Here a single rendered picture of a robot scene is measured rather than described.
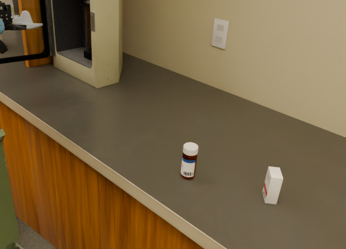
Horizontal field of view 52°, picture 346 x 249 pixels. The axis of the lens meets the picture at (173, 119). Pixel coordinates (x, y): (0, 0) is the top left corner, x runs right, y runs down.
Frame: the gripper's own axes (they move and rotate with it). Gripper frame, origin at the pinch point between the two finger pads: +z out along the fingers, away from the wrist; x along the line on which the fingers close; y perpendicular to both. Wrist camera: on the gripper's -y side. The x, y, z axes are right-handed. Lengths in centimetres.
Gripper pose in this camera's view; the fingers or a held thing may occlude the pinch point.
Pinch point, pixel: (32, 21)
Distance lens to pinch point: 138.7
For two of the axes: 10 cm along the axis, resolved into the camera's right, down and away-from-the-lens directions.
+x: -7.3, -3.6, 5.8
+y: 0.7, -8.9, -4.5
